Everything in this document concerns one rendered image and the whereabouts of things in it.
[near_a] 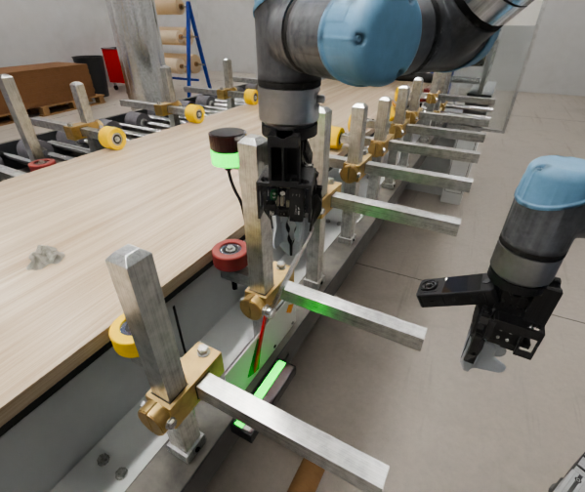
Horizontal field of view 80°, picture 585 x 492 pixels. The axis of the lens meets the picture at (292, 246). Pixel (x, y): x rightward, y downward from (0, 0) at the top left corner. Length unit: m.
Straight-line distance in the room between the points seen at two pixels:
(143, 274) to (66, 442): 0.46
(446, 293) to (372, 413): 1.06
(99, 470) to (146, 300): 0.47
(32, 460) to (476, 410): 1.46
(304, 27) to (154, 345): 0.38
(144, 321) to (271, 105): 0.29
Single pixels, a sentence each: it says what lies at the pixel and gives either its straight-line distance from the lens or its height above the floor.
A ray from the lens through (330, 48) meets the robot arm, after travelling 0.33.
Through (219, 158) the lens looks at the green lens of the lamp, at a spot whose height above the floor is 1.13.
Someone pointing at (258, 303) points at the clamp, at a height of 0.87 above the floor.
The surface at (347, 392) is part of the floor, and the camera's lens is 1.61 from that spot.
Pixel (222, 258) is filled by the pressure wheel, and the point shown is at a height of 0.91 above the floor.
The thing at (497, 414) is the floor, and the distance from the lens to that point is 1.74.
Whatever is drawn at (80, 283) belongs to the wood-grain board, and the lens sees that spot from 0.77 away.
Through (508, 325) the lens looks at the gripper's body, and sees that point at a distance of 0.58.
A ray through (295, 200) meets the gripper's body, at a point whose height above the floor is 1.12.
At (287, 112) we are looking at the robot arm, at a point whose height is 1.23.
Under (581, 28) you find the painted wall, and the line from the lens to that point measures 9.41.
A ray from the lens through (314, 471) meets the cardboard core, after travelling 1.36.
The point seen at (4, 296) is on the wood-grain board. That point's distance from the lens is 0.81.
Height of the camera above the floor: 1.32
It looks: 33 degrees down
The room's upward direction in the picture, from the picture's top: straight up
